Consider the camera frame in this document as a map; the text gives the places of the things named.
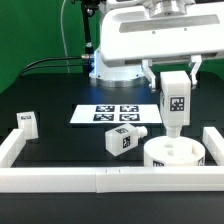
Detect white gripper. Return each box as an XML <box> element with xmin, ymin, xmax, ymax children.
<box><xmin>100</xmin><ymin>3</ymin><xmax>224</xmax><ymax>92</ymax></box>

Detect white round stool seat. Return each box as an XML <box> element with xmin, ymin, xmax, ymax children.
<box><xmin>144</xmin><ymin>136</ymin><xmax>205</xmax><ymax>167</ymax></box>

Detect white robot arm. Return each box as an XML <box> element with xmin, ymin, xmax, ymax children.
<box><xmin>90</xmin><ymin>0</ymin><xmax>224</xmax><ymax>89</ymax></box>

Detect white marker sheet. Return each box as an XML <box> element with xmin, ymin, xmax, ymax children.
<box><xmin>70</xmin><ymin>104</ymin><xmax>161</xmax><ymax>124</ymax></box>

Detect white U-shaped fence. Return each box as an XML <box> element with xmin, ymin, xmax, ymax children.
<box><xmin>0</xmin><ymin>129</ymin><xmax>224</xmax><ymax>193</ymax></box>

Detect black cables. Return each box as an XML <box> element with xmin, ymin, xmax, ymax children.
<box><xmin>19</xmin><ymin>54</ymin><xmax>96</xmax><ymax>78</ymax></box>

